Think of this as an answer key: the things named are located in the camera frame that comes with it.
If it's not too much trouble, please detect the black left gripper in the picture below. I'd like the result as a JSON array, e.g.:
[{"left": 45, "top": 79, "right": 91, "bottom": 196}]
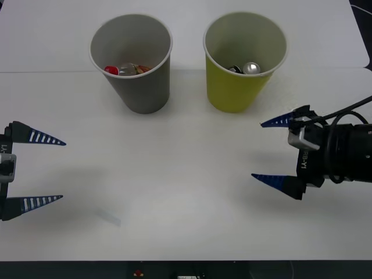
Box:
[{"left": 0, "top": 120, "right": 67, "bottom": 222}]

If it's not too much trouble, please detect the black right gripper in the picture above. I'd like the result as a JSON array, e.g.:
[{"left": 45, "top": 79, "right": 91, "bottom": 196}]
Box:
[{"left": 251, "top": 105, "right": 332, "bottom": 201}]

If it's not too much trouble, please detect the clear bottle with red cap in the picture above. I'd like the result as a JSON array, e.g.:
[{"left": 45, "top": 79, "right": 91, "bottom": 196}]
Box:
[{"left": 103, "top": 62, "right": 152, "bottom": 77}]

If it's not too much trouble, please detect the yellow-green plastic bin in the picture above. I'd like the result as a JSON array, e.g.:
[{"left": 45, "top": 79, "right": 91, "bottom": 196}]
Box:
[{"left": 202, "top": 11, "right": 288, "bottom": 114}]

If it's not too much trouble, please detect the silver drink can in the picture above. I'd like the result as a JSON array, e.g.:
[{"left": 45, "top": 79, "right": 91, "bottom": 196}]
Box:
[{"left": 242, "top": 62, "right": 261, "bottom": 75}]

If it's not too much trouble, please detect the grey plastic bin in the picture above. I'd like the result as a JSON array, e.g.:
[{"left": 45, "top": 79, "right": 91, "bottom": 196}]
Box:
[{"left": 88, "top": 13, "right": 174, "bottom": 115}]

